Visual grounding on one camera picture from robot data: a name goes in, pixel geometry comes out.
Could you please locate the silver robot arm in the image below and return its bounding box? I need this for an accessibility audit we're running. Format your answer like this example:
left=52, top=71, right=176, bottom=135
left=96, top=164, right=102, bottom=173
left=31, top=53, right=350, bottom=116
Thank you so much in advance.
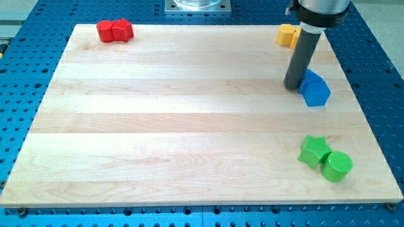
left=285, top=0, right=350, bottom=34

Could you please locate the light wooden board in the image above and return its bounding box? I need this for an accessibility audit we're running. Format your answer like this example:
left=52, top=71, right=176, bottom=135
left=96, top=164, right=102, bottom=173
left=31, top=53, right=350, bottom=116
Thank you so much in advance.
left=1, top=24, right=403, bottom=208

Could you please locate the yellow hexagon block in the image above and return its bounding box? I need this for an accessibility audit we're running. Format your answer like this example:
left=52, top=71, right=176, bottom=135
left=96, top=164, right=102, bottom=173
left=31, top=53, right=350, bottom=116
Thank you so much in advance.
left=276, top=24, right=296, bottom=46

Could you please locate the red star block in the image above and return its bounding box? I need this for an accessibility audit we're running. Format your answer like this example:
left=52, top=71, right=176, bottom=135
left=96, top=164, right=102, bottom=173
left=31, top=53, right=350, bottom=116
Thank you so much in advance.
left=111, top=18, right=134, bottom=42

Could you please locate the blue pentagon block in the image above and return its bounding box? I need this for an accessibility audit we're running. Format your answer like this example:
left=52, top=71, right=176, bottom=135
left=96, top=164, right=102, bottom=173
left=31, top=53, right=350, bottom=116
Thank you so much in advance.
left=302, top=81, right=331, bottom=107

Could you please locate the green star block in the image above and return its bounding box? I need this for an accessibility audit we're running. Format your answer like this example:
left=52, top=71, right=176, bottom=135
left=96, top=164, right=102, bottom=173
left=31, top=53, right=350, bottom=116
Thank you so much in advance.
left=297, top=135, right=332, bottom=169

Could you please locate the yellow block behind rod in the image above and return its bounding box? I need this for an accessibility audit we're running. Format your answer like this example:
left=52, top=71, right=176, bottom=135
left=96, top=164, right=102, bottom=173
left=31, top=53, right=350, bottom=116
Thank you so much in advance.
left=289, top=27, right=301, bottom=49

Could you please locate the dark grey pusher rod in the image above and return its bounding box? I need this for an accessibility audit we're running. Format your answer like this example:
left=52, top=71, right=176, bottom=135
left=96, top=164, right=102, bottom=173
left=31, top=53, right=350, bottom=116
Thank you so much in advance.
left=283, top=30, right=321, bottom=90

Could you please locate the red cylinder block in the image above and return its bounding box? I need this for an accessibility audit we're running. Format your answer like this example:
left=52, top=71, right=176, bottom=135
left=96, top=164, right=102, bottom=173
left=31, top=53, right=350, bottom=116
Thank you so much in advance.
left=96, top=20, right=114, bottom=43

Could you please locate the green cylinder block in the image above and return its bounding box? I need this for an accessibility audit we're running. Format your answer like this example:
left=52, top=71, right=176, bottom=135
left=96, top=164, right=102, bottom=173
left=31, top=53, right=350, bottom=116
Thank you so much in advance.
left=321, top=151, right=354, bottom=183

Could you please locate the blue perforated metal table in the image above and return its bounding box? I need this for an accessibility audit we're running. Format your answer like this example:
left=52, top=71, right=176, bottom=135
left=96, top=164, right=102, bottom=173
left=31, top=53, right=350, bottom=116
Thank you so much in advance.
left=1, top=1, right=403, bottom=226

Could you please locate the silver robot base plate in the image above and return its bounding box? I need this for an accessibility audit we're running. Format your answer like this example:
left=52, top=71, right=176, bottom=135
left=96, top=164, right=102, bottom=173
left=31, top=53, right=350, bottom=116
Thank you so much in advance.
left=165, top=0, right=232, bottom=13

